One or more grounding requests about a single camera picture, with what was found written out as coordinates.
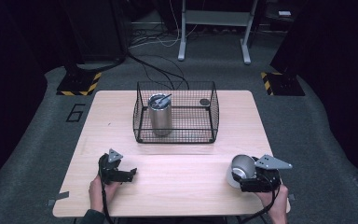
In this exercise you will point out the black stand base striped edge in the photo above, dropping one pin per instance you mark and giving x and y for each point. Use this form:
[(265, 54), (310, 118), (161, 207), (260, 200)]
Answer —
[(77, 84), (284, 84)]

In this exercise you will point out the grey tape strip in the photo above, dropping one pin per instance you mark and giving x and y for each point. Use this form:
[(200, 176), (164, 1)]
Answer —
[(57, 198)]

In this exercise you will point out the round black basket tag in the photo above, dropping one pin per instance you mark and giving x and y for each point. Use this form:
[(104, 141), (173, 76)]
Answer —
[(204, 102)]

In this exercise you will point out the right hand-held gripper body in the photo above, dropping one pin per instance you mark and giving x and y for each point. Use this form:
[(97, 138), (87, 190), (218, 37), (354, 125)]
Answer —
[(268, 179)]

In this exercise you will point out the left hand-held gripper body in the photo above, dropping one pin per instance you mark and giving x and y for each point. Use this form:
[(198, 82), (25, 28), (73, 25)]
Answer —
[(112, 171)]

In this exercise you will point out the white metal desk frame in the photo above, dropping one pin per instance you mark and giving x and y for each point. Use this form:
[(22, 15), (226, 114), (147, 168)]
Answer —
[(182, 46)]

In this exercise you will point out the person's right hand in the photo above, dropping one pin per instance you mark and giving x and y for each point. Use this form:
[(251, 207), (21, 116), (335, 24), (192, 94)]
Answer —
[(278, 203)]

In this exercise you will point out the black cabinet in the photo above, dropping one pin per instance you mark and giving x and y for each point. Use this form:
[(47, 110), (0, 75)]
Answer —
[(96, 31)]

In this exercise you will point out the small white box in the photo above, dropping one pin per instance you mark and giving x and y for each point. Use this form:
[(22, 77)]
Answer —
[(284, 13)]

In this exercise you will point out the steel tumbler with lid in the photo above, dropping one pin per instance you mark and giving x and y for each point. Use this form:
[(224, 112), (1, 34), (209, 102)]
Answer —
[(161, 119)]

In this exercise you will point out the person's left hand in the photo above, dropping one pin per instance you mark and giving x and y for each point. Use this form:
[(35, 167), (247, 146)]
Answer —
[(98, 194)]

